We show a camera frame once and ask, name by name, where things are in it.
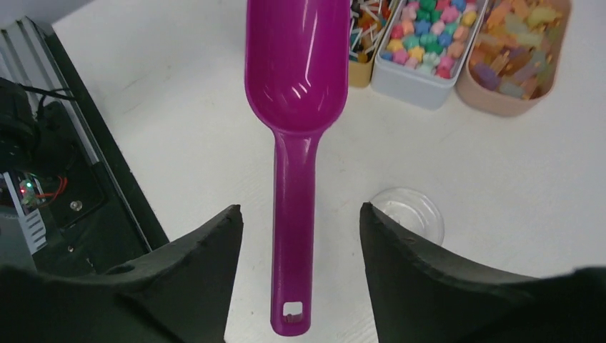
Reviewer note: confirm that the aluminium front rail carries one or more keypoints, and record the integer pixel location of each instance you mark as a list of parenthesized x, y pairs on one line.
[(26, 59)]

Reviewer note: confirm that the purple plastic scoop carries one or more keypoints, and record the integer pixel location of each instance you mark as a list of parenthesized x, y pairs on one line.
[(296, 83)]

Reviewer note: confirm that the clear plastic cup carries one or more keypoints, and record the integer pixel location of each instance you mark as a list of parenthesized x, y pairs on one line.
[(412, 210)]

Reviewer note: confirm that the yellow tin of lollipops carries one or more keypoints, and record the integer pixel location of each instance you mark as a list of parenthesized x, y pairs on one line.
[(367, 25)]

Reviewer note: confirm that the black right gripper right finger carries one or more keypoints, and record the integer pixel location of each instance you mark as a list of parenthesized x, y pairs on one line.
[(421, 292)]

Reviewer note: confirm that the right controller board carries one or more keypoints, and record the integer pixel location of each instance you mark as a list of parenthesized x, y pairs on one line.
[(23, 189)]

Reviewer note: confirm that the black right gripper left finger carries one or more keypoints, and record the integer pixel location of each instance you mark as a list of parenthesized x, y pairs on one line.
[(180, 292)]

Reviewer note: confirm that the pink tin of gummy candies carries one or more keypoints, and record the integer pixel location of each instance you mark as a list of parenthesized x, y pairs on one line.
[(514, 57)]

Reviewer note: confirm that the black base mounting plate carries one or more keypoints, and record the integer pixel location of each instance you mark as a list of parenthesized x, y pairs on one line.
[(103, 218)]

